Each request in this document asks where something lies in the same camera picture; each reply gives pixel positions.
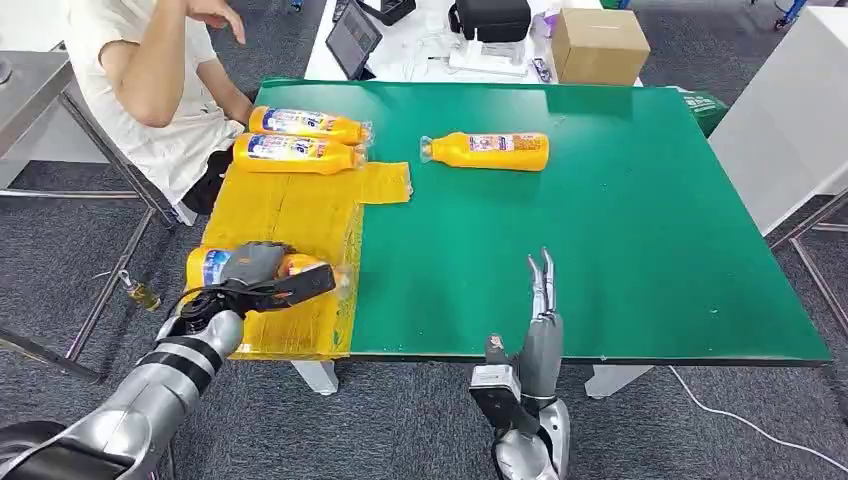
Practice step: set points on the person's hand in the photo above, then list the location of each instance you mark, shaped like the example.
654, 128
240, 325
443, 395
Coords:
215, 12

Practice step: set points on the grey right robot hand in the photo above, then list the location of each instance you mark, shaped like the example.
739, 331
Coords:
540, 351

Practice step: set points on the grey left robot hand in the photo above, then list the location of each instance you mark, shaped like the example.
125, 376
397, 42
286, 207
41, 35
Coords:
255, 265

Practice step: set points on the orange drink bottle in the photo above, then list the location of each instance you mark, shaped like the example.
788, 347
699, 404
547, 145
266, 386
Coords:
308, 124
490, 151
199, 265
298, 154

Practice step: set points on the black tablet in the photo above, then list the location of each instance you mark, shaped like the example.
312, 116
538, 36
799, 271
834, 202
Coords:
352, 40

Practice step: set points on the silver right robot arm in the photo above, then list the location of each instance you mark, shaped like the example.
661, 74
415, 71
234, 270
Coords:
530, 457

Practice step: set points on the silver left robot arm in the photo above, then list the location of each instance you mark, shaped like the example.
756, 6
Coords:
166, 384

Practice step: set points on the small yellow bottle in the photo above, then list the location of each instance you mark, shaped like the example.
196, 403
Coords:
144, 295

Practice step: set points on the green table mat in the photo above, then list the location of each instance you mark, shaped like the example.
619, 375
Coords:
530, 218

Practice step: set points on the person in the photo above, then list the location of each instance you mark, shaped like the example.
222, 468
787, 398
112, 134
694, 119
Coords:
146, 152

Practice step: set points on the black device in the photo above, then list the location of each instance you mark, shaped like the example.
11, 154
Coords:
391, 10

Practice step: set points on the steel table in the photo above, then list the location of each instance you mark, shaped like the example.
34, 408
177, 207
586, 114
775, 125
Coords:
26, 86

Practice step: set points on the white flat box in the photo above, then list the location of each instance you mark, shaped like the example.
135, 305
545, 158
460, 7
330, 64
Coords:
487, 60

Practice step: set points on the black bag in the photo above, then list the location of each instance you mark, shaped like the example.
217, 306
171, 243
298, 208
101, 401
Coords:
493, 18

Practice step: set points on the small dark gadget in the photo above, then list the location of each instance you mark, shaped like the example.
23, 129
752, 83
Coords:
542, 69

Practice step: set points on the green crate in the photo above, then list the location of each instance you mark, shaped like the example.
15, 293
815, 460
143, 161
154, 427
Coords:
703, 109

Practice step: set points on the cardboard box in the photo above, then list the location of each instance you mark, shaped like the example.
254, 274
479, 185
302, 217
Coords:
599, 46

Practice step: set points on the purple packet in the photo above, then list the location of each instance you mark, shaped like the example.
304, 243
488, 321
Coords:
551, 21

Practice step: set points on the white cabinet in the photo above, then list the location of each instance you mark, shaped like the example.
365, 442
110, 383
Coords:
782, 112

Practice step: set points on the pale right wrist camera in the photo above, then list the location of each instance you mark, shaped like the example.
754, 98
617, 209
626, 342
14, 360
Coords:
493, 381

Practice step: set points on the grey metal table frame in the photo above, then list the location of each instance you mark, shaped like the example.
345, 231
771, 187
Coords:
811, 272

